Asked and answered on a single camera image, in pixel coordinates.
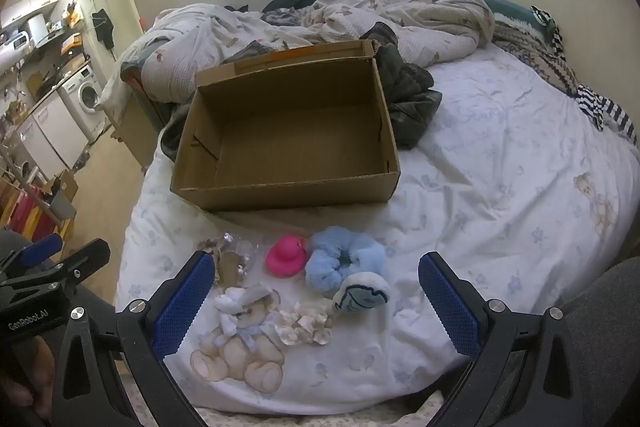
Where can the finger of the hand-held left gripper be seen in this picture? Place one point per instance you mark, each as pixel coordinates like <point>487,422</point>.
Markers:
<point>42,249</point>
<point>80,264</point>

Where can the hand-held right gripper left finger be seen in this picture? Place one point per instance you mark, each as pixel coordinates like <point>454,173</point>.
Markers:
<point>185,302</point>

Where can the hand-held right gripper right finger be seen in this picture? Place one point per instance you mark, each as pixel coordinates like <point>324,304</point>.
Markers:
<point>450,312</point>

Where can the translucent silicone item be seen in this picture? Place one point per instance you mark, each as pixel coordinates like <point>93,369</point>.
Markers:
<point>231,264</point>

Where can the white and blue sock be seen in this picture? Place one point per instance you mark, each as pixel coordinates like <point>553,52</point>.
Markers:
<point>360,294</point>

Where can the cream scrunchie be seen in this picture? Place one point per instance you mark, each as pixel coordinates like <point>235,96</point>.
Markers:
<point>300,327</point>

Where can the person's left hand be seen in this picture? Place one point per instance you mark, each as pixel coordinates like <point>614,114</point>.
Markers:
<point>40,364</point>

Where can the red yellow storage rack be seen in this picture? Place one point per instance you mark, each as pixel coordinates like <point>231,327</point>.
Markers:
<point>20,207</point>

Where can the small brown cardboard box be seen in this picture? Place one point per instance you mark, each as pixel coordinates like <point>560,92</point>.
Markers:
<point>67,189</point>

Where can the pink rubber duck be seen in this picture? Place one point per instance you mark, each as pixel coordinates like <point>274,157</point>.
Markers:
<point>285,257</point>

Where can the white low cabinet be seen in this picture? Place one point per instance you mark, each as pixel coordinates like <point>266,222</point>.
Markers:
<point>50,132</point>

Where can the wooden bedside cabinet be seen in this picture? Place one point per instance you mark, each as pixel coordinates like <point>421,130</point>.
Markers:
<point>135,132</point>

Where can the person's grey trouser leg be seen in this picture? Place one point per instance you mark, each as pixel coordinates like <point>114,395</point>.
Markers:
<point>605,337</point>

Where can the white washing machine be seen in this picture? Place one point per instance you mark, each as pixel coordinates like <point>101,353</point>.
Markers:
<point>85,97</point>

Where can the grey camouflage garment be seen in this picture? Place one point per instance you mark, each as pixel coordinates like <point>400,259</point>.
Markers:
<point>175,132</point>

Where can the dark olive knit garment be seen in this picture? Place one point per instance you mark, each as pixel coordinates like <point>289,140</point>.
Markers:
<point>410,102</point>

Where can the black hanging garment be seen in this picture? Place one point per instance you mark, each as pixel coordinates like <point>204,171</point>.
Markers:
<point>103,27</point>

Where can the navy white striped garment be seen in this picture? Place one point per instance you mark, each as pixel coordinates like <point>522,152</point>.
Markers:
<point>600,104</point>

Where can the teddy print quilt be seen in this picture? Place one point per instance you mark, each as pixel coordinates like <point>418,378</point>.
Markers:
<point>200,37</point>

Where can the patterned knitted blanket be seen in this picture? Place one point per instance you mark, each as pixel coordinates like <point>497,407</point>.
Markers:
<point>540,52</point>

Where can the black white striped cloth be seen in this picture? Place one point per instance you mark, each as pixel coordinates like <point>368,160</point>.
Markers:
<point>547,24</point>

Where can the teal pillow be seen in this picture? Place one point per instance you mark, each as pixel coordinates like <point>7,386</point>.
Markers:
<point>510,9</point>

